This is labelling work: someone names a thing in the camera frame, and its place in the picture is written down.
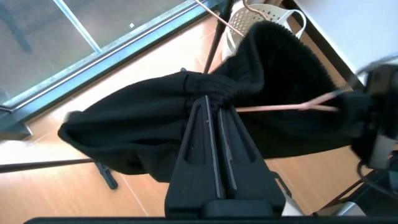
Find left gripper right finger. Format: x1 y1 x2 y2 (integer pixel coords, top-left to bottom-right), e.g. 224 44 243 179
218 105 286 218

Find white laundry basket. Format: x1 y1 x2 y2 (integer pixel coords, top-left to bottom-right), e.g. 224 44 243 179
222 3 308 60

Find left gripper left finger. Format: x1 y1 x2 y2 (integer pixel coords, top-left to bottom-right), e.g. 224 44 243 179
164 95 223 218

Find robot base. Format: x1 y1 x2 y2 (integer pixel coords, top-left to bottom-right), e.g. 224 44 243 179
273 169 398 218

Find window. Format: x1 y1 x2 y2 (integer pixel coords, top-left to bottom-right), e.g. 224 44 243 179
0 0 224 141

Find black clothes rack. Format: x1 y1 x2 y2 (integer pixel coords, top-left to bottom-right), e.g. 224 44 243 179
0 0 234 190

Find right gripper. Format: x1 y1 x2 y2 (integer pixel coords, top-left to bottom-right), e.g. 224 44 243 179
340 63 398 170

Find black garment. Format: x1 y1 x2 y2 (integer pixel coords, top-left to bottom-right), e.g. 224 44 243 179
57 20 369 184

